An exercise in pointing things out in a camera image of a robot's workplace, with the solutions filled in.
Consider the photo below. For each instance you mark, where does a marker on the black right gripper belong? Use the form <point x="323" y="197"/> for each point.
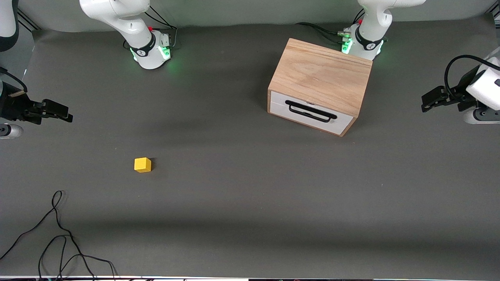
<point x="12" y="106"/>

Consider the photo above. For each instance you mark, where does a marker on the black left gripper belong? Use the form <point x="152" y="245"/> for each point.
<point x="462" y="86"/>

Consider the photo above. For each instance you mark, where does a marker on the yellow cube block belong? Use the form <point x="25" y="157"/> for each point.
<point x="142" y="165"/>

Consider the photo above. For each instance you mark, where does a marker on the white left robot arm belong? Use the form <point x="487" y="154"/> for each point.
<point x="371" y="23"/>

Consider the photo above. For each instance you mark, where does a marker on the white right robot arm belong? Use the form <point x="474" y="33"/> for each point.
<point x="133" y="27"/>

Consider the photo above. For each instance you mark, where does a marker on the wooden drawer cabinet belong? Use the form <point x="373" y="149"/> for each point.
<point x="320" y="74"/>

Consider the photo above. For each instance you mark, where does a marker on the dark grey table cover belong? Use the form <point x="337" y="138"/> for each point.
<point x="250" y="214"/>

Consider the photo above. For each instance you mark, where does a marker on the dark metal frame strut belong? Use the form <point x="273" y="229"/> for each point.
<point x="497" y="13"/>
<point x="29" y="22"/>

